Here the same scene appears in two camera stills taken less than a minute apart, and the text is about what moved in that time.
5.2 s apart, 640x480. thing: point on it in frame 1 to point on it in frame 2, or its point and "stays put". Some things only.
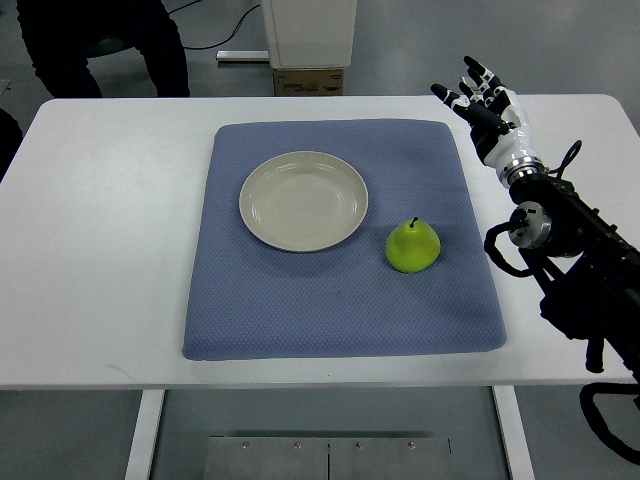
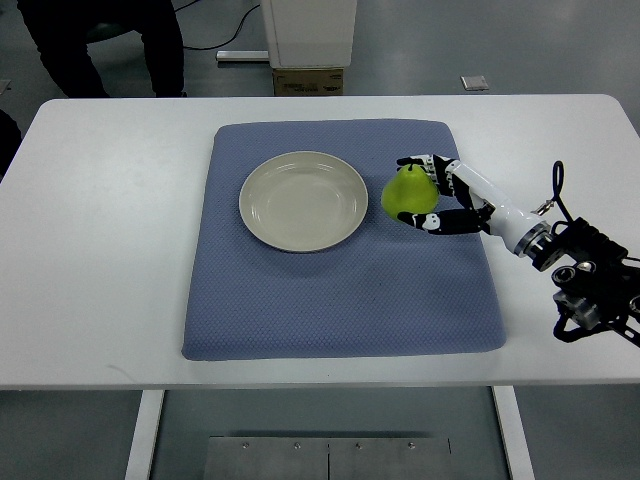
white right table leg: [515, 433] stays put
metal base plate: [328, 458] stays put
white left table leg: [145, 435] stays put
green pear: [413, 249] to [410, 190]
